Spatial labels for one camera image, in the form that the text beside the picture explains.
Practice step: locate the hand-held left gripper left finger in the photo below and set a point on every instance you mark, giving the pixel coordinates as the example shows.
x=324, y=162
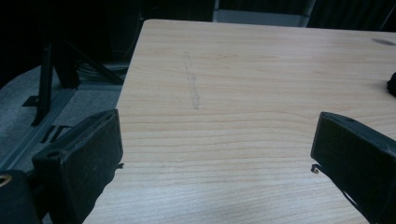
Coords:
x=81, y=161

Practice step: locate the black metal stand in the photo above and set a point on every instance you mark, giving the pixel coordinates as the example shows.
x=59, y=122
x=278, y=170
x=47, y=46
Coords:
x=46, y=81

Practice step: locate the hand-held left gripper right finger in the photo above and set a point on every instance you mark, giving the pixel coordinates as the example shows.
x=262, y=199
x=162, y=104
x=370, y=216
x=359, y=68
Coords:
x=358, y=158

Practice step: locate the dark object at table edge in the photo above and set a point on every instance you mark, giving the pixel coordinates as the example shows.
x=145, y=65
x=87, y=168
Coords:
x=392, y=84

